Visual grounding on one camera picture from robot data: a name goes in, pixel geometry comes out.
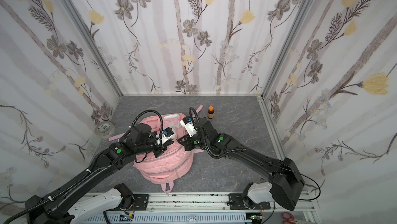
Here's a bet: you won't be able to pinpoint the pink student backpack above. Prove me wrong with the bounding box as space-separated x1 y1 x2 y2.
118 110 198 194

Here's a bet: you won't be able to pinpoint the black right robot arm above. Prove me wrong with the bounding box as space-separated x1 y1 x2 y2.
177 107 307 211

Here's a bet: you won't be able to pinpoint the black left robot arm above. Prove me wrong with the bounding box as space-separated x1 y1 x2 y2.
5 110 173 224

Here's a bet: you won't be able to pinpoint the small brown orange-capped bottle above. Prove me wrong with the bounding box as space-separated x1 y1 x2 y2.
207 106 215 119

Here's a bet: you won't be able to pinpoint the clear tape roll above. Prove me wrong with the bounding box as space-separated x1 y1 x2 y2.
94 122 115 137

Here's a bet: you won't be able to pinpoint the red scissors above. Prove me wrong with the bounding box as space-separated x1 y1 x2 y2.
282 212 297 224

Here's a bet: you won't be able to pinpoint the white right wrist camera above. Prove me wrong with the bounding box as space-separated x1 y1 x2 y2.
180 116 197 138

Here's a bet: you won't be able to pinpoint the aluminium mounting rail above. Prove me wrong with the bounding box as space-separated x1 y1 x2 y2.
68 189 319 224

